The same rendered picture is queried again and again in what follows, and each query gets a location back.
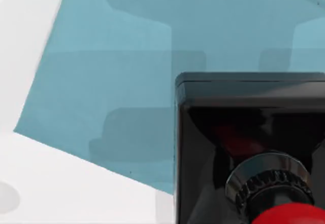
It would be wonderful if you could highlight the black trophy with red top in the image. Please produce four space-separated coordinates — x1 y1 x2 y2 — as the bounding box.
174 72 325 224

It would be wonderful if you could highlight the flat light blue mat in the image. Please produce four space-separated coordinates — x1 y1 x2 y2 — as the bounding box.
13 0 325 195

